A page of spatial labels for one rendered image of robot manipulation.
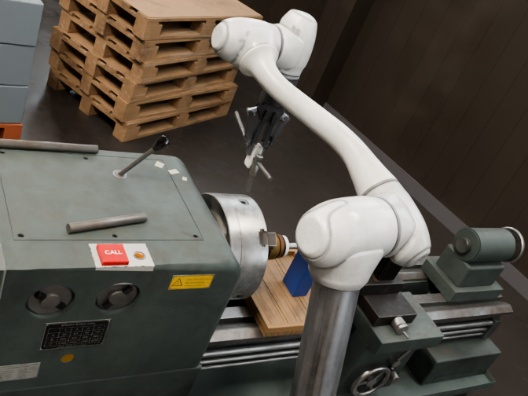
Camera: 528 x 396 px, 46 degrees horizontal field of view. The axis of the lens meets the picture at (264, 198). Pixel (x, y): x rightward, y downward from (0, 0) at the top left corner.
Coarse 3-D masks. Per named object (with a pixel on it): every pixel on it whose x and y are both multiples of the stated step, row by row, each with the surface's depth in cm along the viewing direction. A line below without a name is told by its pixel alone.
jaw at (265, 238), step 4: (260, 232) 177; (264, 232) 177; (260, 236) 176; (264, 236) 177; (268, 236) 179; (272, 236) 180; (260, 240) 176; (264, 240) 177; (268, 240) 179; (272, 240) 180; (276, 240) 181; (264, 244) 176; (272, 244) 180; (276, 244) 180; (272, 248) 188
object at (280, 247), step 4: (276, 236) 193; (280, 236) 195; (280, 240) 194; (284, 240) 195; (280, 244) 193; (284, 244) 194; (276, 248) 192; (280, 248) 193; (284, 248) 194; (272, 252) 191; (276, 252) 192; (280, 252) 194; (284, 252) 195; (268, 256) 191; (272, 256) 192; (276, 256) 193; (280, 256) 195
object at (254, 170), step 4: (256, 156) 173; (260, 156) 173; (256, 160) 174; (260, 160) 174; (252, 164) 175; (256, 164) 174; (252, 168) 175; (256, 168) 175; (252, 172) 175; (256, 172) 175; (252, 176) 176; (248, 180) 177; (252, 180) 177; (248, 184) 177; (252, 184) 177; (248, 188) 177
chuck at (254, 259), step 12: (240, 204) 179; (252, 204) 181; (240, 216) 175; (252, 216) 177; (240, 228) 173; (252, 228) 175; (264, 228) 177; (252, 240) 174; (252, 252) 173; (264, 252) 176; (240, 264) 172; (252, 264) 174; (264, 264) 176; (240, 276) 174; (252, 276) 176; (240, 288) 177; (252, 288) 179
